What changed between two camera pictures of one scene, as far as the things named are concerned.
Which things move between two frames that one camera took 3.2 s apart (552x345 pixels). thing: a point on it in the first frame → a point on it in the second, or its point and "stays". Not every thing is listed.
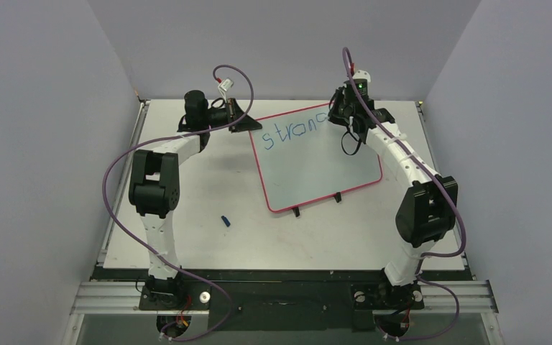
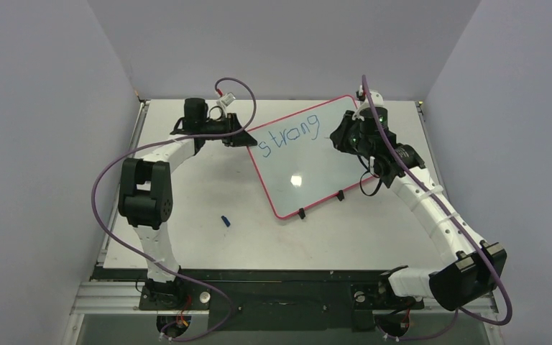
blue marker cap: x=226 y=221 stays
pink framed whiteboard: x=300 y=159 stays
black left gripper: x=246 y=123 → x=239 y=139
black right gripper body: x=343 y=110 → x=345 y=134
